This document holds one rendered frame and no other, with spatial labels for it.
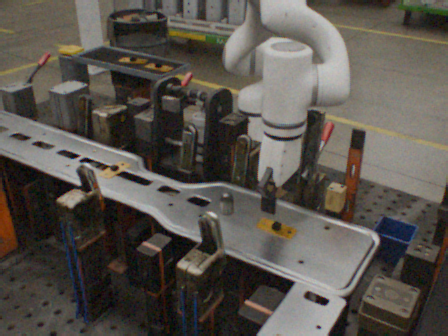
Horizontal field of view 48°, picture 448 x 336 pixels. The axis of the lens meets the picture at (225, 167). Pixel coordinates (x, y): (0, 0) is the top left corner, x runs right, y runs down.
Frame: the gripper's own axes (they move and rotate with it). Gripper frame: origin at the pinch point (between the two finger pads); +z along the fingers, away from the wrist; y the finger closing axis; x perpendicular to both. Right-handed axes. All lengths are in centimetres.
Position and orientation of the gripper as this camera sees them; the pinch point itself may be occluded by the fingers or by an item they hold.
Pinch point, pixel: (278, 197)
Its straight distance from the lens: 103.7
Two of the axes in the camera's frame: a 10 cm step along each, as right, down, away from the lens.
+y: -5.3, 4.3, -7.3
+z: 0.0, 8.6, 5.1
